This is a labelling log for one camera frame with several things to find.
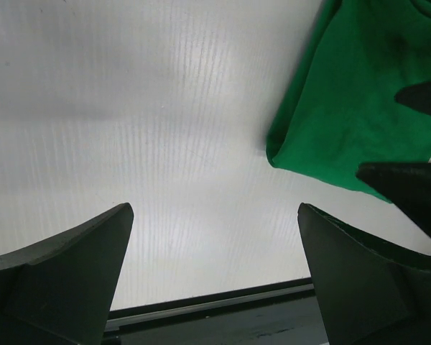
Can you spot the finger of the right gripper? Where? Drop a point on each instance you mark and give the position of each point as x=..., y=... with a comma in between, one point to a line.
x=416, y=97
x=406, y=184

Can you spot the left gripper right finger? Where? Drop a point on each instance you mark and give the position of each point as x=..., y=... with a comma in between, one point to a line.
x=369, y=290

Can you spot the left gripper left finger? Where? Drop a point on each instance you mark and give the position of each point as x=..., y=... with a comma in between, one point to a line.
x=60, y=290

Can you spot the green t-shirt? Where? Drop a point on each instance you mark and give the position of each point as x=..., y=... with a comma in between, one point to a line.
x=339, y=110

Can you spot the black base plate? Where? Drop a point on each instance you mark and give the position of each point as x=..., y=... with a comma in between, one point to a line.
x=280, y=313

